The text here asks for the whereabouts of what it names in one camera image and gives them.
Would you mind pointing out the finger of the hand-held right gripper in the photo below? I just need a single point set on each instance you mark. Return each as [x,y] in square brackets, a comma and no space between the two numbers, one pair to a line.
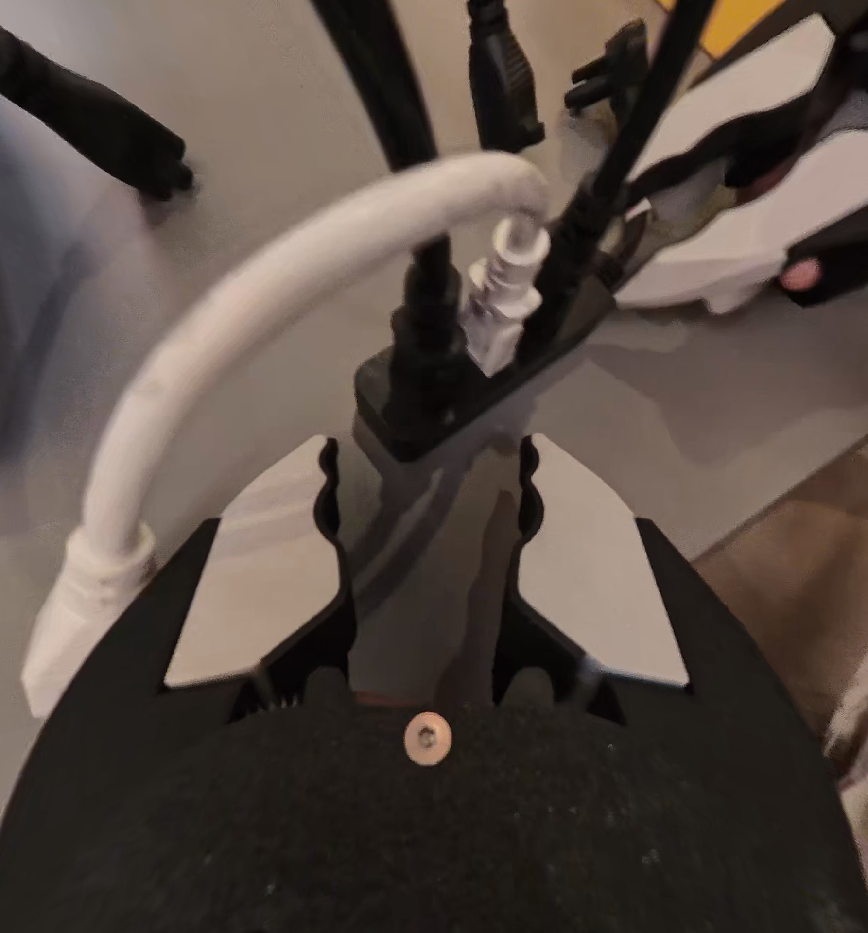
[755,95]
[696,270]

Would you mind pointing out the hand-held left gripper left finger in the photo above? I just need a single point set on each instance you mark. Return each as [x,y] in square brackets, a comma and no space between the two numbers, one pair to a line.
[259,568]

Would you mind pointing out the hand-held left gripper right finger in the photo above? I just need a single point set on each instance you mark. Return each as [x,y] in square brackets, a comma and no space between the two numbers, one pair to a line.
[594,576]

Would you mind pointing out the black power strip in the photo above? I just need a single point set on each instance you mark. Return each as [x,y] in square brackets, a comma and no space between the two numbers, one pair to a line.
[478,397]

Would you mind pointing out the person's right hand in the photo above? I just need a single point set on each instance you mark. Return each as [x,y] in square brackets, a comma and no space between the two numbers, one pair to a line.
[802,275]

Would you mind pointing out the yellow object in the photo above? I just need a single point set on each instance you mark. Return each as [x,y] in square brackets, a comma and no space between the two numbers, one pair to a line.
[740,22]

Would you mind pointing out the black pronged plug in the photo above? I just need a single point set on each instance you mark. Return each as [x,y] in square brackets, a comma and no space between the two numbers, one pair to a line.
[623,65]

